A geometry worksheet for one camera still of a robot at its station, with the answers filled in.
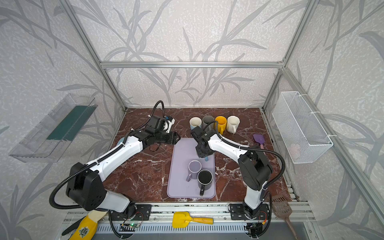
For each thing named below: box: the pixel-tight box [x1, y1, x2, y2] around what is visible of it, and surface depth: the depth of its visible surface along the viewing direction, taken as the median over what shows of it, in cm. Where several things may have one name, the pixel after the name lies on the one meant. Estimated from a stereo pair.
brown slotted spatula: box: [271, 194, 299, 240], surface depth 76 cm
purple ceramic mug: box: [186, 160, 202, 182], surface depth 82 cm
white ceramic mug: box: [226, 115, 241, 134], surface depth 101 cm
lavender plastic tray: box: [166, 138, 216, 199], surface depth 85 cm
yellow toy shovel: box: [172, 211, 214, 228], surface depth 72 cm
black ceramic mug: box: [197, 169, 213, 197], surface depth 77 cm
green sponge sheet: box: [46, 105, 98, 141], surface depth 69 cm
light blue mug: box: [189, 116, 202, 130], surface depth 103 cm
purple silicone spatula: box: [253, 134, 266, 149], surface depth 103 cm
